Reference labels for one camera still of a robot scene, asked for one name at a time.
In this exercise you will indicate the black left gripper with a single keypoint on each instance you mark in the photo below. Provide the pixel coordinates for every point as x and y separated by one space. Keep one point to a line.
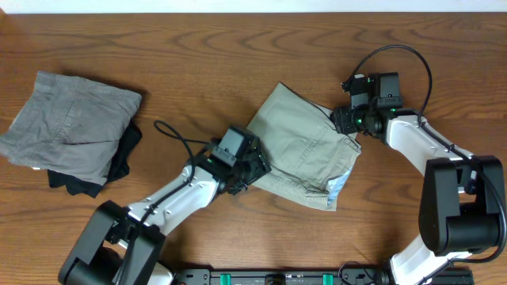
256 166

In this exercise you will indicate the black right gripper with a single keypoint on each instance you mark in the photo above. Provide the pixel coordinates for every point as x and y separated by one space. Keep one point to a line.
343 119

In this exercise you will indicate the khaki green shorts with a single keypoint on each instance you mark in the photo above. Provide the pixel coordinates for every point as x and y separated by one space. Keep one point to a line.
310 162

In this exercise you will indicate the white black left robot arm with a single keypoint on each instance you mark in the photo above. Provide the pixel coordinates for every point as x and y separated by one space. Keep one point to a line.
121 245

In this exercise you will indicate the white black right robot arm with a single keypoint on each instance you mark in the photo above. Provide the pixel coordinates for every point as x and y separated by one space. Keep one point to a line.
462 215

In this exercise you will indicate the folded black garment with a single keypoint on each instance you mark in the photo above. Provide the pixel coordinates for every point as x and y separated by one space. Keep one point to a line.
119 167

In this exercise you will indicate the folded grey shorts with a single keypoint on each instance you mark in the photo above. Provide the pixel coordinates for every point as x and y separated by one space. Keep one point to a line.
70 125

